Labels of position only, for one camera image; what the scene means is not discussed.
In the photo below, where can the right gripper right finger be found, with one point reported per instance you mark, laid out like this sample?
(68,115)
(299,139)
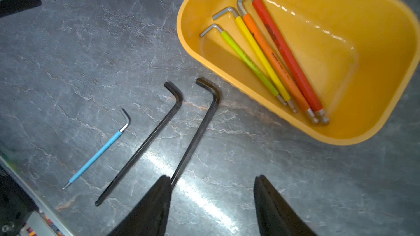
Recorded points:
(274,215)

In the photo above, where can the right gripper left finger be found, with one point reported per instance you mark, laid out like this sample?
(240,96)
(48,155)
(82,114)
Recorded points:
(149,217)

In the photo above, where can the long black hex key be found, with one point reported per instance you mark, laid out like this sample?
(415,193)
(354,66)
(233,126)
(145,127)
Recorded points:
(207,85)

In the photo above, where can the red hex key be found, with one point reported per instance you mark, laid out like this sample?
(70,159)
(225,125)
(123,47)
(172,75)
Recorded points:
(290,62)

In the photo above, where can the green hex key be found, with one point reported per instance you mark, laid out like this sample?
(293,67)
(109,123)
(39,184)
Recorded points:
(246,59)

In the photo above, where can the yellow hex key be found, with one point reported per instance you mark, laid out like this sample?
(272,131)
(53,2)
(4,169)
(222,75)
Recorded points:
(264,61)

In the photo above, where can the yellow plastic storage box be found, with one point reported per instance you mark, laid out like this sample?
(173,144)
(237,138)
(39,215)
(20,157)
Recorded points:
(358,55)

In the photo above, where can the orange hex key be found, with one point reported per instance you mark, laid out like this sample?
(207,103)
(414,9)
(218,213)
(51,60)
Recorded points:
(276,63)

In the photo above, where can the short black hex key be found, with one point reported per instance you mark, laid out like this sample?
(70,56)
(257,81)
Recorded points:
(173,89)

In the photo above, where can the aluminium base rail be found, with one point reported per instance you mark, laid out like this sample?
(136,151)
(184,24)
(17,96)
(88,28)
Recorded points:
(43,221)

